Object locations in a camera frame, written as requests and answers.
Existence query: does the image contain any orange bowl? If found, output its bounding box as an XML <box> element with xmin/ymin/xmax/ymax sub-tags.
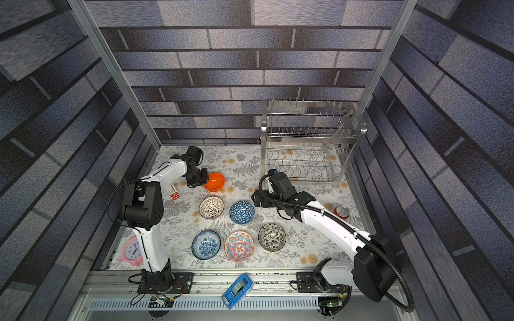
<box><xmin>203</xmin><ymin>173</ymin><xmax>225</xmax><ymax>193</ymax></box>

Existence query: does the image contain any white lattice pattern bowl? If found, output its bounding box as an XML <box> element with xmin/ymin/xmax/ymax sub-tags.
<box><xmin>199</xmin><ymin>196</ymin><xmax>225</xmax><ymax>219</ymax></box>

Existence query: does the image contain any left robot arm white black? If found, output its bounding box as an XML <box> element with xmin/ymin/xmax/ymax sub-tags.
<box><xmin>120</xmin><ymin>146</ymin><xmax>208</xmax><ymax>294</ymax></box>

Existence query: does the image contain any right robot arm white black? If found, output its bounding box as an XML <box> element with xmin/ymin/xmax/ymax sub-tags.
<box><xmin>252</xmin><ymin>170</ymin><xmax>402</xmax><ymax>302</ymax></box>

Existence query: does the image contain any steel two-tier dish rack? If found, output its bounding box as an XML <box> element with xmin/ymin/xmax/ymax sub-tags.
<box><xmin>260</xmin><ymin>100</ymin><xmax>367</xmax><ymax>184</ymax></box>

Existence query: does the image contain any small red white box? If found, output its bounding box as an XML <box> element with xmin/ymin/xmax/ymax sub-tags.
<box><xmin>166</xmin><ymin>184</ymin><xmax>180</xmax><ymax>201</ymax></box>

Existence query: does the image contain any blue dotted pattern bowl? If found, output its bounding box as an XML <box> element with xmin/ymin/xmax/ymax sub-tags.
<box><xmin>229</xmin><ymin>201</ymin><xmax>255</xmax><ymax>225</ymax></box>

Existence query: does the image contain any black white floral bowl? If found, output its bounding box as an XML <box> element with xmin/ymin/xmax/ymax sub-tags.
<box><xmin>258</xmin><ymin>223</ymin><xmax>286</xmax><ymax>252</ymax></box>

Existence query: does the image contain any floral table mat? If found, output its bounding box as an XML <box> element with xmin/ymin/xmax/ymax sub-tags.
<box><xmin>107</xmin><ymin>145</ymin><xmax>371</xmax><ymax>270</ymax></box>

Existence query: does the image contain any red blue floral bowl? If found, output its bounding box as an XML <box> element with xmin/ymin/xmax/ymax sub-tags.
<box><xmin>224</xmin><ymin>231</ymin><xmax>255</xmax><ymax>263</ymax></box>

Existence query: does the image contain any blue floral rim bowl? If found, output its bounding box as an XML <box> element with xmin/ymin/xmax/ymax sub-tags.
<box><xmin>191</xmin><ymin>230</ymin><xmax>221</xmax><ymax>260</ymax></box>

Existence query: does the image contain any red soda can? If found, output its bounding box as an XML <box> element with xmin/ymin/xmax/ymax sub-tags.
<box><xmin>334</xmin><ymin>205</ymin><xmax>350</xmax><ymax>220</ymax></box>

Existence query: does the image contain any blue handheld meter device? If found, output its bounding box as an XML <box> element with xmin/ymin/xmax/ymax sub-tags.
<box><xmin>222</xmin><ymin>274</ymin><xmax>253</xmax><ymax>309</ymax></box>

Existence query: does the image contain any pink alarm clock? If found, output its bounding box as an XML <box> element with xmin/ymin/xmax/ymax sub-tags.
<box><xmin>120</xmin><ymin>236</ymin><xmax>143</xmax><ymax>268</ymax></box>

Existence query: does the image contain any black corrugated cable conduit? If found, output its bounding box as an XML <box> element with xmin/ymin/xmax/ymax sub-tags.
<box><xmin>258</xmin><ymin>172</ymin><xmax>415</xmax><ymax>314</ymax></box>

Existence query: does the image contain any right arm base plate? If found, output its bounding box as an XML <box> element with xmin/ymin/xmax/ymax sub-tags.
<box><xmin>296</xmin><ymin>271</ymin><xmax>353</xmax><ymax>294</ymax></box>

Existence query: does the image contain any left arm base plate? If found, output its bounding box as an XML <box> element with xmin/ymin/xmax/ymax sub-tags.
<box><xmin>136</xmin><ymin>271</ymin><xmax>194</xmax><ymax>294</ymax></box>

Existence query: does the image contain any aluminium rail frame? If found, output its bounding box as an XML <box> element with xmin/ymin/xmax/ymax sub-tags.
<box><xmin>69</xmin><ymin>269</ymin><xmax>418</xmax><ymax>320</ymax></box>

